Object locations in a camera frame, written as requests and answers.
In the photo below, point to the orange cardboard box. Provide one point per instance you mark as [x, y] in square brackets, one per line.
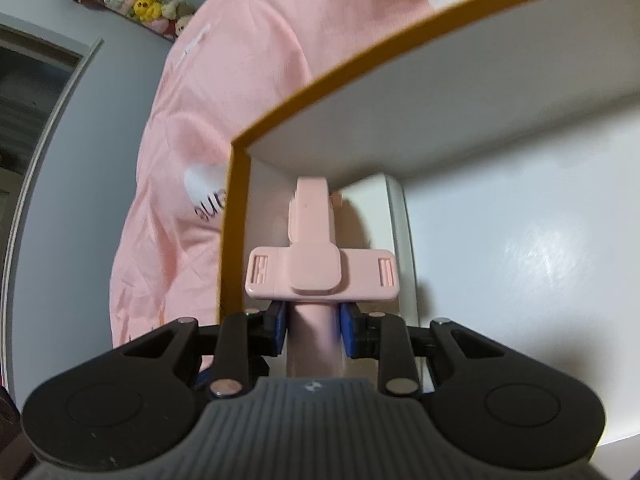
[525, 240]

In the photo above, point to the pink printed blanket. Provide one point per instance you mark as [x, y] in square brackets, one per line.
[225, 85]

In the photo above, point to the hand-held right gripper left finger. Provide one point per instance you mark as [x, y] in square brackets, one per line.
[280, 329]

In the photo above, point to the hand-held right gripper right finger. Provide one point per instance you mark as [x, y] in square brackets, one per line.
[345, 332]

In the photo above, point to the window with grey frame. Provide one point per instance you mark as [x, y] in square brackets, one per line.
[20, 110]

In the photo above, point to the pink phone holder stick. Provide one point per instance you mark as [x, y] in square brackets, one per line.
[315, 270]

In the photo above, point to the hanging column of plush toys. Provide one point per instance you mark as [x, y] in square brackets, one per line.
[140, 2]

